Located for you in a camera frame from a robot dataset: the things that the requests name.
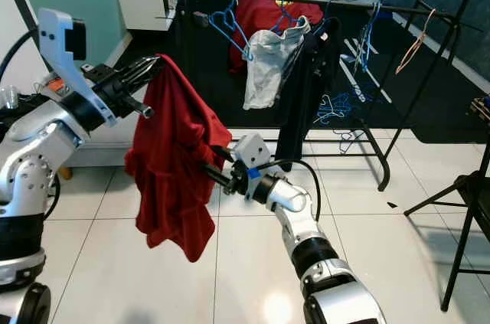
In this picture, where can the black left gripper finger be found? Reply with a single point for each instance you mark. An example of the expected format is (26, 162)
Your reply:
(147, 73)
(144, 63)

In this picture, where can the red shirt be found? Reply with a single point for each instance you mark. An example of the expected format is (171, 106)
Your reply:
(172, 163)

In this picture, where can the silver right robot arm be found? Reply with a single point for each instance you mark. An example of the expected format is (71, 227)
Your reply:
(298, 232)

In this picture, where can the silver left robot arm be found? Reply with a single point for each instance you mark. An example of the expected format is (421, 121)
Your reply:
(38, 171)

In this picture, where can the pale blue plastic hanger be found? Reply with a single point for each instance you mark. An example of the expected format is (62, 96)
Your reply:
(333, 109)

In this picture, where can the pink plastic hanger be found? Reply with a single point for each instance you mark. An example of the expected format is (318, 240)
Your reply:
(419, 37)

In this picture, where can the white cabinet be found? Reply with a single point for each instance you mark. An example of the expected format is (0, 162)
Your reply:
(145, 6)

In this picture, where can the orange black package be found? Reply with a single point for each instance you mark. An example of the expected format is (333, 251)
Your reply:
(55, 84)

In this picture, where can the white shirt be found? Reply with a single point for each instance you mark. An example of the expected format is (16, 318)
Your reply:
(268, 67)

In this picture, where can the navy shirt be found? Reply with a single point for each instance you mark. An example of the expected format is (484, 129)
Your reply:
(310, 94)

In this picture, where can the clear plastic cup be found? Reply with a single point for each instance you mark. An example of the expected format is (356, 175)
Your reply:
(10, 98)

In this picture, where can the red draped cloth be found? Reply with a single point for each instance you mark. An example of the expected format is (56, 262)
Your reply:
(264, 21)

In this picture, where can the black metal clothes rack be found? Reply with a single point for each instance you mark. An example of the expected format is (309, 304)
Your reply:
(337, 2)

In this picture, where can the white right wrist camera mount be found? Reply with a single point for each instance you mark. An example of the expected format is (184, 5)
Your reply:
(254, 152)

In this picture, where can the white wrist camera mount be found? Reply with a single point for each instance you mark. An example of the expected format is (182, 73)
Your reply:
(254, 152)
(61, 48)

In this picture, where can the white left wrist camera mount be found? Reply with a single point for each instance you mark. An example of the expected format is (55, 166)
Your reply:
(61, 48)

